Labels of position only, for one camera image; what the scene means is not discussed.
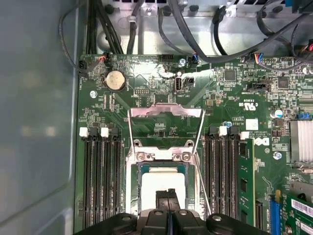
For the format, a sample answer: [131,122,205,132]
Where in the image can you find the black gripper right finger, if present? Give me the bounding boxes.
[169,188,271,235]

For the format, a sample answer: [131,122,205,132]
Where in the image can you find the blue expansion slot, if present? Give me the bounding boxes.
[268,193,281,235]

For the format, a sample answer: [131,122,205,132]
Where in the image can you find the silver CPU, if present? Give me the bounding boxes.
[138,163,189,213]

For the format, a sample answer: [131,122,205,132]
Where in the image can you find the silver chipset heatsink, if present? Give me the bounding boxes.
[290,119,313,163]

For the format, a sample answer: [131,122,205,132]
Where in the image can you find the black cable with zip tie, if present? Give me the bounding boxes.
[126,0,148,54]

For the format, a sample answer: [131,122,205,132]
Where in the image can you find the thin black wire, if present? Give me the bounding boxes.
[58,0,98,74]

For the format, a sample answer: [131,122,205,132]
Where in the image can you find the thick black cable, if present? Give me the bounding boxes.
[87,0,99,54]
[96,0,124,54]
[170,0,313,65]

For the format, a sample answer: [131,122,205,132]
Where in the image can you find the black PC case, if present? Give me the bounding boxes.
[0,0,313,235]

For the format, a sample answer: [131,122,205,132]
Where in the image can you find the CPU socket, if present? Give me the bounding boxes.
[124,139,208,217]

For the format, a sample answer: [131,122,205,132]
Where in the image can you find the coin cell battery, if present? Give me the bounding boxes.
[105,70,127,92]

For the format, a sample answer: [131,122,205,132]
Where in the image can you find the black RAM slot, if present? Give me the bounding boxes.
[227,129,242,220]
[111,127,123,216]
[204,127,217,218]
[92,127,103,218]

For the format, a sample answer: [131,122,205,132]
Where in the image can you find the internal USB port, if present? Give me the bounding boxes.
[174,76,183,93]

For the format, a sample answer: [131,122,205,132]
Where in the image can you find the black cable with connector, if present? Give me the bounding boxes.
[213,4,231,56]

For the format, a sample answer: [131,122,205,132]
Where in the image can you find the green motherboard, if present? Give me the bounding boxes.
[77,53,313,235]

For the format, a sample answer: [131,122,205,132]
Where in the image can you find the RAM slot with white clips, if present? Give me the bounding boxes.
[100,127,113,217]
[215,126,229,218]
[79,127,95,220]

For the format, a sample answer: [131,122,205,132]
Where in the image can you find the metal locking lever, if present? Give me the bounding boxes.
[194,156,212,218]

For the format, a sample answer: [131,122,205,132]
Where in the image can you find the metal socket cover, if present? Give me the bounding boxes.
[127,102,205,162]

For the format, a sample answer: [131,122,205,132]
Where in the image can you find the installed green RAM stick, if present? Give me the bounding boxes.
[239,138,256,227]

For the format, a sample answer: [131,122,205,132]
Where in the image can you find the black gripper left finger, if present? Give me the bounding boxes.
[73,189,170,235]

